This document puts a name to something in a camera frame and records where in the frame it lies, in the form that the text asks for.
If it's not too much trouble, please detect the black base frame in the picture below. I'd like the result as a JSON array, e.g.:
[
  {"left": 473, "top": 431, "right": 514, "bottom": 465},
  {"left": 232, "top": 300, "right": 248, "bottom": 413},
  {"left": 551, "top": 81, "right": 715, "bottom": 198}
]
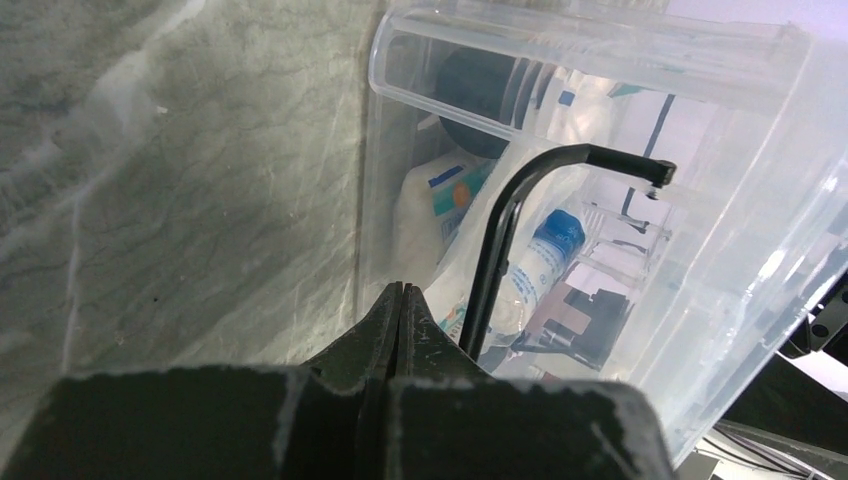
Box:
[{"left": 715, "top": 276, "right": 847, "bottom": 479}]

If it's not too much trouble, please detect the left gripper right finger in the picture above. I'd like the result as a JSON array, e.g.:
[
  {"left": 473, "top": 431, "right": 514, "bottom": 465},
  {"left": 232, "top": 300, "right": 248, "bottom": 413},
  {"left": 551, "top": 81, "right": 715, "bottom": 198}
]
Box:
[{"left": 384, "top": 285, "right": 676, "bottom": 479}]

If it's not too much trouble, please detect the clear first aid box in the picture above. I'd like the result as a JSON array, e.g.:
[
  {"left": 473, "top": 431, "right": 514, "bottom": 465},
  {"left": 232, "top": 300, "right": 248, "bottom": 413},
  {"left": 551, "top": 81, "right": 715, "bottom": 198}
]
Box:
[{"left": 356, "top": 1, "right": 847, "bottom": 464}]

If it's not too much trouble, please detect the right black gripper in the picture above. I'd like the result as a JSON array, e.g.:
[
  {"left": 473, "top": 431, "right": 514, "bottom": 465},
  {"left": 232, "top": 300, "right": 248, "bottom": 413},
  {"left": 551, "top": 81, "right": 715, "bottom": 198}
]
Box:
[{"left": 511, "top": 282, "right": 630, "bottom": 371}]

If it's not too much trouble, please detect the white bottle blue label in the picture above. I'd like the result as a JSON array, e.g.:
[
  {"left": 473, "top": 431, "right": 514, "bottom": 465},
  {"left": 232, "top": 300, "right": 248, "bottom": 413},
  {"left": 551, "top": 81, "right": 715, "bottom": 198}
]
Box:
[{"left": 490, "top": 209, "right": 585, "bottom": 335}]

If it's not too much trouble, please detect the large white bottle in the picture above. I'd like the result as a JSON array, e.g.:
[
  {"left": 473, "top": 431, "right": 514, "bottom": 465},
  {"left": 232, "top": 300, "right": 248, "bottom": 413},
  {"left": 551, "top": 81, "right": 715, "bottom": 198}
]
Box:
[{"left": 392, "top": 148, "right": 496, "bottom": 287}]

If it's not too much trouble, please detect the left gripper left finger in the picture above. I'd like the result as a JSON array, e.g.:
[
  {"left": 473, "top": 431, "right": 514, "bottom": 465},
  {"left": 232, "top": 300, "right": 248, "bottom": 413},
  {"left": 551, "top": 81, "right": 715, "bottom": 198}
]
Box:
[{"left": 2, "top": 282, "right": 403, "bottom": 479}]

